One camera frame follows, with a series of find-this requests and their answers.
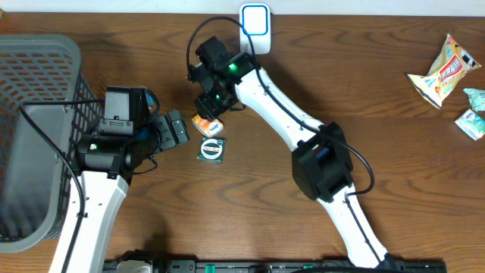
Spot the orange small carton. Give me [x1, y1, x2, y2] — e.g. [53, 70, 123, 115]
[192, 115, 224, 138]

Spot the round tape roll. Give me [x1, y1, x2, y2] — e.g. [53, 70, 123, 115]
[197, 137, 226, 164]

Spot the yellow snack bag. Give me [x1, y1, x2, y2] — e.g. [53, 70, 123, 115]
[406, 34, 481, 109]

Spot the teal small carton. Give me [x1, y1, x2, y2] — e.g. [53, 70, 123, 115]
[455, 109, 484, 140]

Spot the mint green pack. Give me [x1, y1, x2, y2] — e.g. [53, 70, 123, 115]
[464, 88, 485, 111]

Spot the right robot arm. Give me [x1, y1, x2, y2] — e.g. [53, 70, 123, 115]
[188, 37, 391, 269]

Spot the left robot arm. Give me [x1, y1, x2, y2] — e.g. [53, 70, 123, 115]
[49, 86, 189, 272]

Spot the white barcode scanner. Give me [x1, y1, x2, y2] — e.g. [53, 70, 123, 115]
[239, 3, 271, 55]

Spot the grey plastic shopping basket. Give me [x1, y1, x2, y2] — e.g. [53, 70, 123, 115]
[1, 34, 103, 253]

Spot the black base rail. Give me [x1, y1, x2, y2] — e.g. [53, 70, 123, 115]
[102, 258, 449, 273]

